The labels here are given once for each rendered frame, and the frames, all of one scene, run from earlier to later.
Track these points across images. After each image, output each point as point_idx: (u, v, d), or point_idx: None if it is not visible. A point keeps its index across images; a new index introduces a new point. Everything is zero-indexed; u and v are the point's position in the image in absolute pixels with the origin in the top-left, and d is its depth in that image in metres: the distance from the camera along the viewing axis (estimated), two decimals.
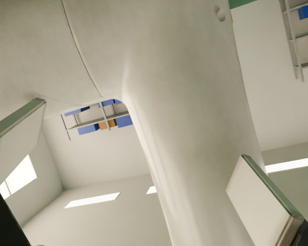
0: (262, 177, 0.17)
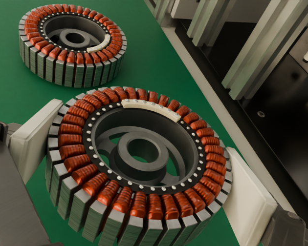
0: (243, 167, 0.17)
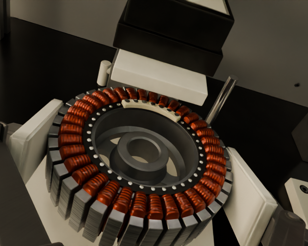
0: (243, 167, 0.17)
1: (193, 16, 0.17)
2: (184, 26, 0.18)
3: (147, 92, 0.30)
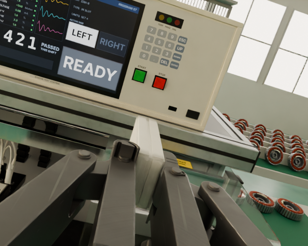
0: (151, 133, 0.18)
1: None
2: None
3: None
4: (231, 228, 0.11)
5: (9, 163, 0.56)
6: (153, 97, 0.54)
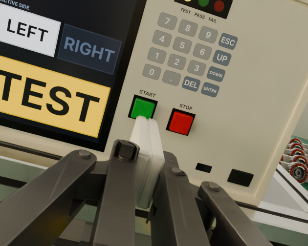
0: (151, 133, 0.18)
1: None
2: None
3: None
4: (231, 228, 0.11)
5: None
6: (169, 149, 0.29)
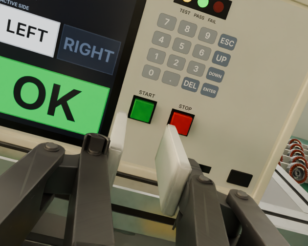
0: (173, 140, 0.18)
1: None
2: None
3: None
4: (255, 235, 0.11)
5: None
6: None
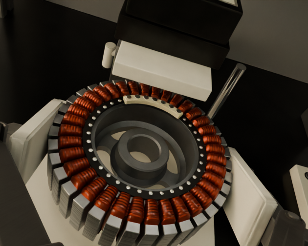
0: (243, 167, 0.17)
1: (198, 8, 0.16)
2: (189, 18, 0.17)
3: None
4: None
5: None
6: None
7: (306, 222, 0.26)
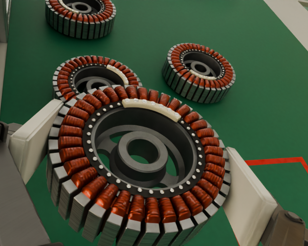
0: (243, 167, 0.17)
1: None
2: None
3: None
4: None
5: None
6: None
7: None
